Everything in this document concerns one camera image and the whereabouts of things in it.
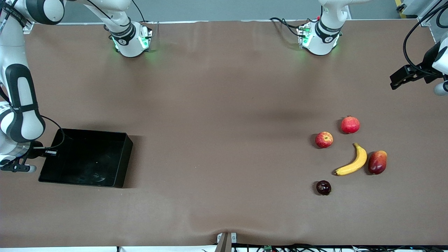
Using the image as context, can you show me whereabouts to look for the black plastic box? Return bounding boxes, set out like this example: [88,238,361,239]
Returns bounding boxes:
[38,128,134,188]

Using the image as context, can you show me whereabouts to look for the yellow banana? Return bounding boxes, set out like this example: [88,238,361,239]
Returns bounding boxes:
[334,142,368,176]

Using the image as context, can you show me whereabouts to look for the red apple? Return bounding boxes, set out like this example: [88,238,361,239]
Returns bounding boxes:
[315,131,334,149]

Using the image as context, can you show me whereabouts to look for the red pomegranate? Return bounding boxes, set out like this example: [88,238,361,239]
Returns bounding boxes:
[341,115,361,134]

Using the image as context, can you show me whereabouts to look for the red yellow mango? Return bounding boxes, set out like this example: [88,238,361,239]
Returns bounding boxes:
[367,150,388,175]

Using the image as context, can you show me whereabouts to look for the dark purple plum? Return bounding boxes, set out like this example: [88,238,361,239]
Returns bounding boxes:
[316,180,332,196]

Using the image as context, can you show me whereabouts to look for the brown table mat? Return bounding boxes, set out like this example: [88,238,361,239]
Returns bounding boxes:
[0,19,448,247]

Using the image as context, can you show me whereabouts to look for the black left arm base cables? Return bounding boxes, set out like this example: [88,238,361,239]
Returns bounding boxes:
[269,17,309,38]

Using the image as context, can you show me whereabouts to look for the black right arm base cable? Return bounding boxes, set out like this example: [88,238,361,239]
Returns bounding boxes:
[131,0,146,22]

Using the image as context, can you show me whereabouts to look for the grey metal bracket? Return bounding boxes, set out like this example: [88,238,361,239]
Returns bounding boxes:
[216,232,237,252]

